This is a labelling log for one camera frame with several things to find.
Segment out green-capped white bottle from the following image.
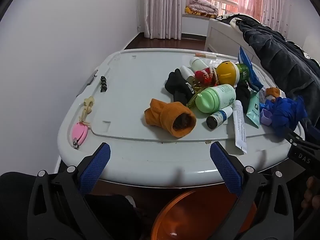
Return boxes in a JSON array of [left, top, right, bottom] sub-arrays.
[[195, 84, 237, 114]]

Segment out small purple cup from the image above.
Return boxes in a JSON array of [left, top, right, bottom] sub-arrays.
[[260, 109, 272, 127]]

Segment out pink nail clipper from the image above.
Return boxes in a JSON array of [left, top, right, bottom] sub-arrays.
[[71, 122, 89, 148]]

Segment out orange plastic basin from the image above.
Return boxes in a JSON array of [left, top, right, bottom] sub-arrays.
[[151, 187, 258, 240]]

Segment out black clothing pile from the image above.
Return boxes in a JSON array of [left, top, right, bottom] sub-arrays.
[[216, 13, 320, 140]]

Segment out grey box latch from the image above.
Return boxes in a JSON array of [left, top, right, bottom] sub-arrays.
[[85, 70, 98, 86]]

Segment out plain black sock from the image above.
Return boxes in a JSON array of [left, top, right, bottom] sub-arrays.
[[235, 82, 252, 114]]

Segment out yellow round toy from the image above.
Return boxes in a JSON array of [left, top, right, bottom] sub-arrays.
[[215, 62, 241, 86]]

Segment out blue cloth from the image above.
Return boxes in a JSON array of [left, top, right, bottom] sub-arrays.
[[260, 95, 308, 138]]

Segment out orange sock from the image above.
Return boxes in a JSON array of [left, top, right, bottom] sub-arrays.
[[144, 98, 197, 138]]

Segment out white bed footboard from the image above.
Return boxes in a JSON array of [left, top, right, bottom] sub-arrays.
[[204, 18, 258, 61]]

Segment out small blue-label dropper bottle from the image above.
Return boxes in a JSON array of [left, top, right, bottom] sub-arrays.
[[206, 106, 234, 130]]

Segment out white storage box lid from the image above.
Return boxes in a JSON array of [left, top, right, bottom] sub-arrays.
[[57, 48, 304, 189]]

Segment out orange-tipped clear tube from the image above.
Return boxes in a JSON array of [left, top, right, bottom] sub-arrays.
[[194, 52, 217, 59]]

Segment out green plastic bottle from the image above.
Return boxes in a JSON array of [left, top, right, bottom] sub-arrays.
[[235, 64, 251, 84]]

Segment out white squeeze tube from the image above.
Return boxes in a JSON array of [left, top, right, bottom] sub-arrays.
[[232, 100, 248, 155]]

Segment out red plush toy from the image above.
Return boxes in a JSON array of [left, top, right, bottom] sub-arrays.
[[194, 66, 217, 87]]

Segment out green sachet packet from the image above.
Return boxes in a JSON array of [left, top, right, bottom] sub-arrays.
[[246, 91, 261, 129]]

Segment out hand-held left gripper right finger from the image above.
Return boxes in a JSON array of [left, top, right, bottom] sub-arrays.
[[209, 141, 296, 240]]

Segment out blue packet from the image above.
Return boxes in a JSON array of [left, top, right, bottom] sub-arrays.
[[237, 45, 265, 92]]

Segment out black printed sock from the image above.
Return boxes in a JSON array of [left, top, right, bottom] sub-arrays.
[[164, 68, 195, 107]]

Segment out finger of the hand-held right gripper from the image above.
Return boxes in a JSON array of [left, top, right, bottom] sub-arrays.
[[284, 126, 320, 151]]

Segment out orange plush toy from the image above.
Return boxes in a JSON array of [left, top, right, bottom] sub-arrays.
[[265, 87, 280, 102]]

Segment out pink dotted curtain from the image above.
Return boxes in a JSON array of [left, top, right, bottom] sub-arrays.
[[237, 0, 292, 32], [143, 0, 182, 40]]

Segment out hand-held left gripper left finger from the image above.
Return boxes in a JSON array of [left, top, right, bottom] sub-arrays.
[[26, 142, 118, 240]]

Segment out small white bottle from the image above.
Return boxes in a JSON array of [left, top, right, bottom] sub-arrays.
[[179, 65, 196, 80]]

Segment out person's right hand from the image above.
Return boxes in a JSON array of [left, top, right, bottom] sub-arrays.
[[301, 176, 320, 208]]

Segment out yellow-green clear plastic piece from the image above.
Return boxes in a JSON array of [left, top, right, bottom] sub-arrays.
[[186, 79, 209, 109]]

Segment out folded pink quilt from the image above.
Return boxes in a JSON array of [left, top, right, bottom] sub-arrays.
[[185, 0, 219, 17]]

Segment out white plastic bottle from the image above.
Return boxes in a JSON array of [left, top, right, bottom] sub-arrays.
[[189, 57, 209, 72]]

